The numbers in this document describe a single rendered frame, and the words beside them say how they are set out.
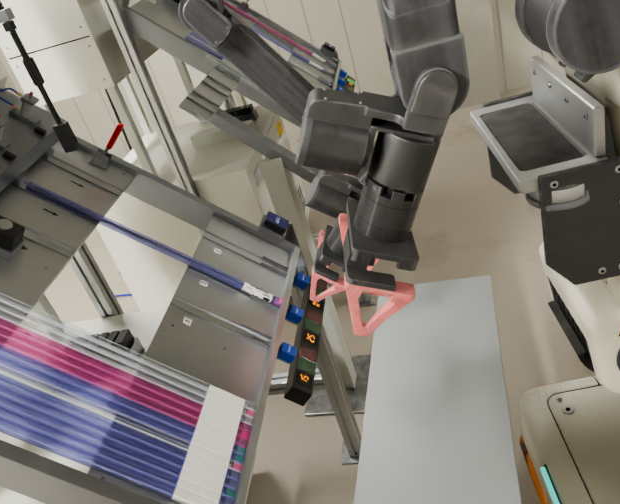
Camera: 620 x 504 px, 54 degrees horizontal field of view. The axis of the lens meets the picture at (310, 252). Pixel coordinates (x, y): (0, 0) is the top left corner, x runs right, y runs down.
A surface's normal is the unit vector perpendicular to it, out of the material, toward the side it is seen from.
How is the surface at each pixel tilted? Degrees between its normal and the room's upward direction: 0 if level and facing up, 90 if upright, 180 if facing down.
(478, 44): 90
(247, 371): 43
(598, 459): 0
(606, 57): 90
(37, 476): 90
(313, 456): 0
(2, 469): 90
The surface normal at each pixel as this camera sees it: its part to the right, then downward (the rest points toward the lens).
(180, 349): 0.46, -0.71
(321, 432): -0.27, -0.82
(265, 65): 0.07, 0.41
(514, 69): -0.16, 0.56
